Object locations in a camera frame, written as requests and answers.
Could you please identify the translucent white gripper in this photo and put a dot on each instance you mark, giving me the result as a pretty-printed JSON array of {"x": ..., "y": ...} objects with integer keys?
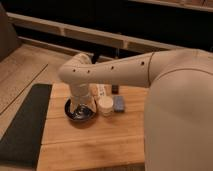
[{"x": 80, "y": 94}]

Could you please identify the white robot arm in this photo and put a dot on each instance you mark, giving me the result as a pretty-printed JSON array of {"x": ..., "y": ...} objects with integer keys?
[{"x": 178, "y": 113}]

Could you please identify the dark ceramic bowl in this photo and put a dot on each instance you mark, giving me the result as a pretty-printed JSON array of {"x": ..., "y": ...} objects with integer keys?
[{"x": 81, "y": 113}]

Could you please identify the white bottle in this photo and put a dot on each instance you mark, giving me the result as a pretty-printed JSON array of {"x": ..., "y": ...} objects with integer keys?
[{"x": 99, "y": 90}]

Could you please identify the white cylindrical cup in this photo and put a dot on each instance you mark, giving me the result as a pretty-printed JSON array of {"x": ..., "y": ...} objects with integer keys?
[{"x": 105, "y": 105}]

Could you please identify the blue sponge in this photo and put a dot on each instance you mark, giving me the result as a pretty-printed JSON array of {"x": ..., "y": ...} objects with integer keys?
[{"x": 119, "y": 104}]

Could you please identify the bamboo cutting board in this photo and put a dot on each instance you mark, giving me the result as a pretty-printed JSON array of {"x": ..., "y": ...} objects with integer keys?
[{"x": 116, "y": 140}]

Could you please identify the dark green mat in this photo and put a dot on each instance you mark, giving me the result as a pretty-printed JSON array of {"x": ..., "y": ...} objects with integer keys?
[{"x": 20, "y": 145}]

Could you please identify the grey chair edge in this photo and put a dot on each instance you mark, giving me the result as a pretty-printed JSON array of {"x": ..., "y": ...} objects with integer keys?
[{"x": 9, "y": 40}]

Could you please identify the wooden shelf rail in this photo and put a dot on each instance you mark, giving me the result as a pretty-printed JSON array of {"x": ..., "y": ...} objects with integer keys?
[{"x": 90, "y": 35}]

